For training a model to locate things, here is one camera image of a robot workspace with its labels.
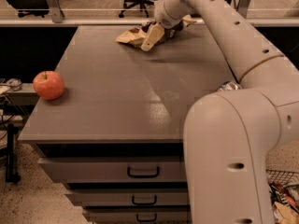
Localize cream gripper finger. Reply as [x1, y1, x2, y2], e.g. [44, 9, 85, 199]
[141, 23, 164, 51]

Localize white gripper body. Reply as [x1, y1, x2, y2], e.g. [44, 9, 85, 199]
[154, 0, 193, 29]

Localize brown chip bag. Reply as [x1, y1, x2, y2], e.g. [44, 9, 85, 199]
[116, 15, 195, 49]

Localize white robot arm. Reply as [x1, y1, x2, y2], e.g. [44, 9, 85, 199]
[154, 0, 299, 224]

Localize red snack bag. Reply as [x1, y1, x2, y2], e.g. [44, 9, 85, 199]
[270, 182, 299, 211]

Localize yellow snack bag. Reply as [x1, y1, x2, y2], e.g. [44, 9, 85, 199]
[274, 203, 299, 224]

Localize grey drawer cabinet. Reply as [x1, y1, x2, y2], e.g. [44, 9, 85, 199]
[18, 24, 237, 224]

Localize red apple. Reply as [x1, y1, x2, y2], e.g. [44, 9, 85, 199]
[33, 71, 64, 100]

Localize top grey drawer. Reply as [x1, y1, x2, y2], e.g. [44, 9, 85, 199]
[38, 157, 186, 183]

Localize grey drawer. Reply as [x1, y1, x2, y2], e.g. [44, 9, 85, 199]
[66, 189, 189, 207]
[82, 206, 192, 224]
[38, 157, 186, 183]

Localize small items on ledge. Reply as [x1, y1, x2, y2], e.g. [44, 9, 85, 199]
[0, 78, 22, 92]

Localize middle grey drawer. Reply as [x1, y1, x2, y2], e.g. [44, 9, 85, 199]
[66, 189, 189, 207]

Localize bottom grey drawer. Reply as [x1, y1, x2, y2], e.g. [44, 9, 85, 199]
[82, 206, 192, 224]

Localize black stand leg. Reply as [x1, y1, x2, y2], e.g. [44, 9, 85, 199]
[6, 124, 21, 183]

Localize wire basket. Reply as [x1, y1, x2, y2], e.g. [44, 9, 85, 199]
[267, 170, 299, 191]

